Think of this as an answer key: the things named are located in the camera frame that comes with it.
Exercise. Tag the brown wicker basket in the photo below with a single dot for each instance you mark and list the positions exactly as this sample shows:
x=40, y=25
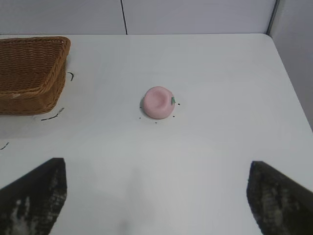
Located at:
x=27, y=78

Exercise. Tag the pink toy peach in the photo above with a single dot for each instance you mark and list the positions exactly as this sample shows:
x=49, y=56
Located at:
x=157, y=102

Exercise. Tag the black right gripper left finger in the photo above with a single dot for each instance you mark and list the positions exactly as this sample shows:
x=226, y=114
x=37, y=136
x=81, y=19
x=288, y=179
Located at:
x=34, y=198

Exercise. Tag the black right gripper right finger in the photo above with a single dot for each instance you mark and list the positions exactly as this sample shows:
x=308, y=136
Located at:
x=281, y=200

